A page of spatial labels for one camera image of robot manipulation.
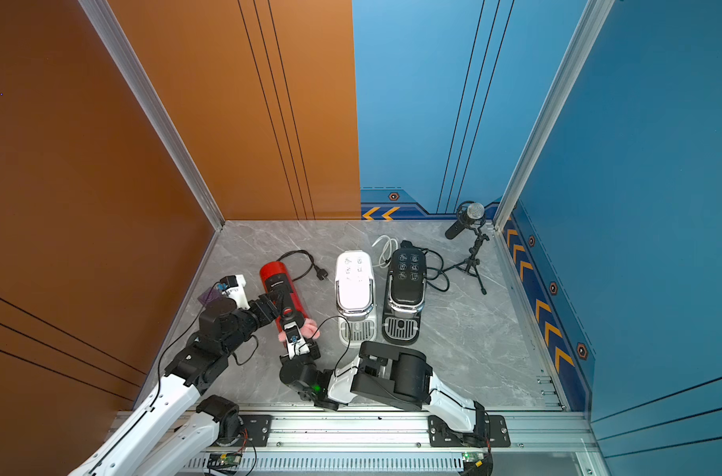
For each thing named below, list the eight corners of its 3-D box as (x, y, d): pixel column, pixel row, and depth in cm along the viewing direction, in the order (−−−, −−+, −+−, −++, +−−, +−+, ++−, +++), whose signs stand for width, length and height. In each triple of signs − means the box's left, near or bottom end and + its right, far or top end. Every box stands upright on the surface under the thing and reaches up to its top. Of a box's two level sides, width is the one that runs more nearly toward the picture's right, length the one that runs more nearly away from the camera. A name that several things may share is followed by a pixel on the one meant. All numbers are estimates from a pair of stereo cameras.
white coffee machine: (339, 347, 89) (330, 311, 71) (343, 292, 101) (336, 249, 83) (375, 347, 89) (376, 311, 71) (375, 292, 101) (375, 249, 83)
